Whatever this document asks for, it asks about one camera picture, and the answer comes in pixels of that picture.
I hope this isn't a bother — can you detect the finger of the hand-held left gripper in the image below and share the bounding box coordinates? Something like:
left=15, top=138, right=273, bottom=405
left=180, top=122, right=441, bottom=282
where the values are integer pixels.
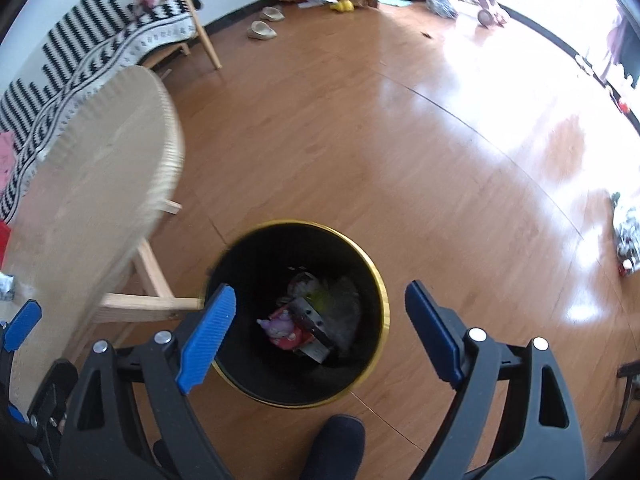
left=0, top=300, right=43, bottom=361
left=7, top=357, right=79, bottom=443

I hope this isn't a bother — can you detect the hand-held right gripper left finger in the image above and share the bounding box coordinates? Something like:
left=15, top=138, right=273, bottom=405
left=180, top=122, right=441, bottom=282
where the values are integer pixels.
left=59, top=284, right=237, bottom=480

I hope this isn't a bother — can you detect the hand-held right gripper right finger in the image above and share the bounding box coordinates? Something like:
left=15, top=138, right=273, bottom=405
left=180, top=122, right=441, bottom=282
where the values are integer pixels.
left=405, top=280, right=586, bottom=480

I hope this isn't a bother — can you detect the black gold-rimmed trash bin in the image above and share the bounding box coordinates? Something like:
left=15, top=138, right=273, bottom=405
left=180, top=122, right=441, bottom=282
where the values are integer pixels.
left=201, top=219, right=391, bottom=409

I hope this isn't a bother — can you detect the clear white plastic bag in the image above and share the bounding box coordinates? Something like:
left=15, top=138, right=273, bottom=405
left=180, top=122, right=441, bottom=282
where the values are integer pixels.
left=325, top=275, right=362, bottom=352

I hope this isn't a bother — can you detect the grey cardboard box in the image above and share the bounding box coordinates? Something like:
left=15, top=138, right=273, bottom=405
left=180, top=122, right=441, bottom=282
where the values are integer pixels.
left=287, top=296, right=336, bottom=363

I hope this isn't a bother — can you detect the pale pink wrapper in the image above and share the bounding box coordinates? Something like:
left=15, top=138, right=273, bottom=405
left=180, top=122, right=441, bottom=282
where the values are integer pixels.
left=287, top=272, right=321, bottom=298

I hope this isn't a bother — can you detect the grey plastic packet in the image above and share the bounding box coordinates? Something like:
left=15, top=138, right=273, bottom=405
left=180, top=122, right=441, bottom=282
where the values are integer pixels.
left=0, top=272, right=21, bottom=303

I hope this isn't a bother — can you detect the round wooden table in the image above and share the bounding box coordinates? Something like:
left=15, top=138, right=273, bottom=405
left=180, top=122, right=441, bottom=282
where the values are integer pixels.
left=0, top=65, right=206, bottom=411

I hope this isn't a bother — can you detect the person's dark blue shoe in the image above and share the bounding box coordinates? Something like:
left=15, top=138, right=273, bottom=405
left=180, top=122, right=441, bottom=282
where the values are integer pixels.
left=299, top=414, right=366, bottom=480

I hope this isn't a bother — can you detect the pink garment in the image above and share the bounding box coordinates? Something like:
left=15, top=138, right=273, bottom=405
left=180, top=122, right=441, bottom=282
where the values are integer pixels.
left=0, top=132, right=16, bottom=196

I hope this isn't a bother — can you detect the pile of small toys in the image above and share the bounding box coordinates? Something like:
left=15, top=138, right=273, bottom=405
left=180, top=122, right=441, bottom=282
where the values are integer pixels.
left=610, top=191, right=640, bottom=277

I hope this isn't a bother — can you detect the striped black-white sofa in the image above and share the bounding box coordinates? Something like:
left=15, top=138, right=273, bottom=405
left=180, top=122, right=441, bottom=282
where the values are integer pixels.
left=0, top=0, right=198, bottom=226

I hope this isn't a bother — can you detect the black metal chair frame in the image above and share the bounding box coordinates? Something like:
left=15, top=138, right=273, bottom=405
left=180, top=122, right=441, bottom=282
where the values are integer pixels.
left=602, top=360, right=640, bottom=443

